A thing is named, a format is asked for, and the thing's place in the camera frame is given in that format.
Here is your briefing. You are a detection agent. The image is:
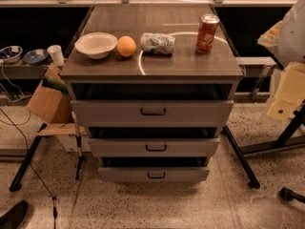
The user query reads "grey bottom drawer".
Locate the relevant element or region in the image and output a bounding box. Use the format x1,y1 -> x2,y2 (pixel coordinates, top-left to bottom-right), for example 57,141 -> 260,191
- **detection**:
98,167 -> 210,182

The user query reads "grey drawer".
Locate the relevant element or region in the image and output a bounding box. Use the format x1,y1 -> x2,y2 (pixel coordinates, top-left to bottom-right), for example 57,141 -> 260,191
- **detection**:
89,138 -> 219,157
71,100 -> 234,128
98,167 -> 210,182

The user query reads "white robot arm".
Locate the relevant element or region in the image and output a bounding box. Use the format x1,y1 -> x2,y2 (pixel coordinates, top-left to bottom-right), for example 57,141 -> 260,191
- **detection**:
277,0 -> 305,67

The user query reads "grey drawer cabinet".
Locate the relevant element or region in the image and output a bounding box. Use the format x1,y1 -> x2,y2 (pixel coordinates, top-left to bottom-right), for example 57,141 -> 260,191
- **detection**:
59,4 -> 245,184

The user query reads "grey middle drawer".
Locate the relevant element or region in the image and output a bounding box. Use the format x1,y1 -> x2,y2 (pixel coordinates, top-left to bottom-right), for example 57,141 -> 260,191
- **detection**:
89,138 -> 219,157

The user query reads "grey top drawer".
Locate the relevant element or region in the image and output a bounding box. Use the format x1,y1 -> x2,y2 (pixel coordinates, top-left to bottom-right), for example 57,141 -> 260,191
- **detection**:
71,100 -> 234,128

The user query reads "crumpled chip bag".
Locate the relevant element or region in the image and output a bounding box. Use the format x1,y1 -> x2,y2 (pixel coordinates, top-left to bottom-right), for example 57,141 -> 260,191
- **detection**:
140,32 -> 175,54

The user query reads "orange fruit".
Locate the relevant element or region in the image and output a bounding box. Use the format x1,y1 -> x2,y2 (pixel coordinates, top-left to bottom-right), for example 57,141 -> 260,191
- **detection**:
117,36 -> 136,57

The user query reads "white bowl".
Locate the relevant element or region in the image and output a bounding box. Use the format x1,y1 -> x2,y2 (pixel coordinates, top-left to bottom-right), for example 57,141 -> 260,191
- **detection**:
74,32 -> 117,59

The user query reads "silver tripod pole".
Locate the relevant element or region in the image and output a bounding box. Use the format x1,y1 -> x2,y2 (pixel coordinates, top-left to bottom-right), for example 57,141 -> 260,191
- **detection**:
71,112 -> 85,180

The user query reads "brown cardboard box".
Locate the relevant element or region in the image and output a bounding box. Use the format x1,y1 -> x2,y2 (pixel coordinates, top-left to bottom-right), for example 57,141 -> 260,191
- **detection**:
26,63 -> 86,137

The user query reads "red soda can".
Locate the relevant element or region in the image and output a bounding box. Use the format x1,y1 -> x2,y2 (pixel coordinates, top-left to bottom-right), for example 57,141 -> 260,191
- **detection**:
196,14 -> 220,52

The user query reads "white paper cup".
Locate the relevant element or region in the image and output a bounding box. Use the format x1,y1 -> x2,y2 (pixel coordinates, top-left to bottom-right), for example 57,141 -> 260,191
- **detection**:
47,45 -> 64,66

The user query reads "black stand leg right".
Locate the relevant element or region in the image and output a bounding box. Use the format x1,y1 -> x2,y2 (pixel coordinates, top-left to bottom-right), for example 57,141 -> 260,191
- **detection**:
223,125 -> 260,189

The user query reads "blue patterned bowl right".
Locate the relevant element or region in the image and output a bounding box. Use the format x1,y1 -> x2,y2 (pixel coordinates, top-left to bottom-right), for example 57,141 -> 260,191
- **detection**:
23,49 -> 49,66

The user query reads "blue patterned bowl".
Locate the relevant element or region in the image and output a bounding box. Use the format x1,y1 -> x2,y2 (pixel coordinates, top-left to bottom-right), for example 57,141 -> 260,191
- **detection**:
0,46 -> 23,64
23,49 -> 49,66

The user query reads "blue patterned bowl left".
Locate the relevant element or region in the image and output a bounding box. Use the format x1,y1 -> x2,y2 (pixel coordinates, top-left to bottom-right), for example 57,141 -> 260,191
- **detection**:
0,46 -> 23,64

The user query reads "black tripod leg left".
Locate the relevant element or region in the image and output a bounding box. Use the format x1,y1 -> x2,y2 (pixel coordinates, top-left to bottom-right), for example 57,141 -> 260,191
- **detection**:
9,135 -> 42,192

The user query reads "black shoe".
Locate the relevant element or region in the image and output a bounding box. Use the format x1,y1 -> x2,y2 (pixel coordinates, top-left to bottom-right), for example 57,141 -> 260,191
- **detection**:
0,200 -> 29,229

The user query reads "green handled tool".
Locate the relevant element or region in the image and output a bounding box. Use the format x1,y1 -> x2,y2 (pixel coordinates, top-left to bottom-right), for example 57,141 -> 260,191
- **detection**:
42,75 -> 69,94

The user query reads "black floor cable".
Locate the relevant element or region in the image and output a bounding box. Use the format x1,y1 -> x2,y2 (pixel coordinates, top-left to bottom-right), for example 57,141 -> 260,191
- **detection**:
0,107 -> 59,229

